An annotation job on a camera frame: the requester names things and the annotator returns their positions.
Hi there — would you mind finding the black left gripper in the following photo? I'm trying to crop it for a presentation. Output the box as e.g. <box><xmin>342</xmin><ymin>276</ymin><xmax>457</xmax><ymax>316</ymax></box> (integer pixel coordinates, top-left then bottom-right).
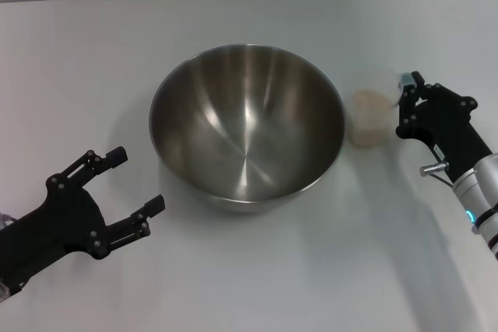
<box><xmin>0</xmin><ymin>145</ymin><xmax>167</xmax><ymax>295</ymax></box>

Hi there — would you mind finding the stainless steel mixing bowl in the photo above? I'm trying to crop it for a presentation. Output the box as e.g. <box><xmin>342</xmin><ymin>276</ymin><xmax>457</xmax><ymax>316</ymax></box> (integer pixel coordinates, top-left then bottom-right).
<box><xmin>149</xmin><ymin>43</ymin><xmax>347</xmax><ymax>216</ymax></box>

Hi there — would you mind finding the clear plastic measuring cup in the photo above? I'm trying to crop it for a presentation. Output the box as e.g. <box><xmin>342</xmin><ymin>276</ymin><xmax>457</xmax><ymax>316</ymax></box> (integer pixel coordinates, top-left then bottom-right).
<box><xmin>351</xmin><ymin>66</ymin><xmax>416</xmax><ymax>149</ymax></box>

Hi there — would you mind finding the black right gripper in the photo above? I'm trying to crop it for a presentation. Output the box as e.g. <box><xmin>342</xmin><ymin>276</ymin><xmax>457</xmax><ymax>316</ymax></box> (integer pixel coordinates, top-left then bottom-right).
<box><xmin>395</xmin><ymin>71</ymin><xmax>493</xmax><ymax>183</ymax></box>

